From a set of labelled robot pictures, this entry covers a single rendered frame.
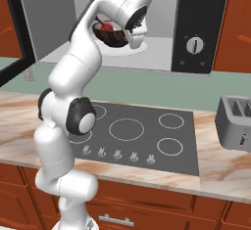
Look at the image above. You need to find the red-brown drawer front with handle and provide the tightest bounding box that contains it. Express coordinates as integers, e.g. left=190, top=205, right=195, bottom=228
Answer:
left=85, top=201, right=226, bottom=230

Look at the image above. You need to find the red-brown wall cupboard door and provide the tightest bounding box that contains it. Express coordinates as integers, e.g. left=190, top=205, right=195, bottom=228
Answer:
left=212, top=0, right=251, bottom=75
left=0, top=0, right=25, bottom=60

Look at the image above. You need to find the narrow red-brown drawer front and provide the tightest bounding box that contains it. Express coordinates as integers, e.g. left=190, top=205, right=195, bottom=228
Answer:
left=195, top=194, right=229, bottom=222

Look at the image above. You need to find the dark grey hob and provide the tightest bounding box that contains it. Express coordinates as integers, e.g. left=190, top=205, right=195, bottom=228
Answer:
left=67, top=101, right=201, bottom=177

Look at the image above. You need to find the black microwave door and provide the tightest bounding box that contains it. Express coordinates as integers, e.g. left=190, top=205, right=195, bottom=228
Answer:
left=0, top=0, right=37, bottom=88

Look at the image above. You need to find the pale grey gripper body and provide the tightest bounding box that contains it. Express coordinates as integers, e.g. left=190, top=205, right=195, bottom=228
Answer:
left=125, top=27, right=148, bottom=50

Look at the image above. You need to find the round microwave dial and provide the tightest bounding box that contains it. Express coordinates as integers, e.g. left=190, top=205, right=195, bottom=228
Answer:
left=185, top=35, right=205, bottom=55

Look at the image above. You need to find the silver hob knob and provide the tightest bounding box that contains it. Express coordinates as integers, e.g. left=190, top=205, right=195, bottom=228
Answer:
left=112, top=149, right=124, bottom=161
left=96, top=147, right=108, bottom=159
left=80, top=145, right=92, bottom=157
left=128, top=151, right=140, bottom=163
left=145, top=153, right=157, bottom=165

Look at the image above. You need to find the black and grey microwave oven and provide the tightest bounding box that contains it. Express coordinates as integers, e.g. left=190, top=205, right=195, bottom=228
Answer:
left=15, top=0, right=233, bottom=77

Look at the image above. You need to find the silver drawer handle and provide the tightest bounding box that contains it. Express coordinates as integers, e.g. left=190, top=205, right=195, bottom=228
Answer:
left=98, top=213, right=135, bottom=228

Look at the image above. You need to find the red-brown base cupboard door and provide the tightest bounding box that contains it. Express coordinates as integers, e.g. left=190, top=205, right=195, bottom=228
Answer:
left=0, top=163, right=45, bottom=230

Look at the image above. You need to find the plain red-brown drawer front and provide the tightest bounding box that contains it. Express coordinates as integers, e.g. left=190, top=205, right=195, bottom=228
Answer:
left=92, top=178, right=196, bottom=212

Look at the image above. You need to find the grey toaster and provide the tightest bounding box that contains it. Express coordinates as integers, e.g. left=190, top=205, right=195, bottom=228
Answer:
left=214, top=94, right=251, bottom=153

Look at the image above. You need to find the red bell pepper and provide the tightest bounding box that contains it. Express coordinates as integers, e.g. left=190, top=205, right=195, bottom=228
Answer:
left=101, top=22, right=115, bottom=33

